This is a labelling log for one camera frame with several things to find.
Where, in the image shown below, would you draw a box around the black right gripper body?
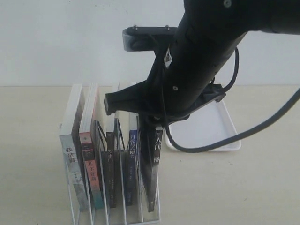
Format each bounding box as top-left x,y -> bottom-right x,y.
104,46 -> 226,123

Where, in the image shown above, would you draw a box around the blue book orange moon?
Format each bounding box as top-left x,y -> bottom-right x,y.
125,112 -> 141,207

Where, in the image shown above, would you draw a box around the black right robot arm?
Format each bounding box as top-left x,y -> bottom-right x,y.
104,0 -> 300,202

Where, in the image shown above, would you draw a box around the black book white characters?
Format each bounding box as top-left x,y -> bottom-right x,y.
147,127 -> 163,212

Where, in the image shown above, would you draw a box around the dark brown book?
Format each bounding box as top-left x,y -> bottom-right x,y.
105,83 -> 121,209

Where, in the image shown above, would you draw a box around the red teal book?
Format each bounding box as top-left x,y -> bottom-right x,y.
79,83 -> 104,210

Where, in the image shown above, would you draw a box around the grey marbled book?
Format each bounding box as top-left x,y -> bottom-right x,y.
59,84 -> 89,211

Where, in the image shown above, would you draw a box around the white plastic tray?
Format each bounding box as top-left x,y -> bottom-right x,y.
169,100 -> 237,148

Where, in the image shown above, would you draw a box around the white wire book rack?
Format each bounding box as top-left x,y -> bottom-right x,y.
58,82 -> 161,225

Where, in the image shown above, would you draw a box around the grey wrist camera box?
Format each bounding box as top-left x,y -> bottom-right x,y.
122,25 -> 177,52

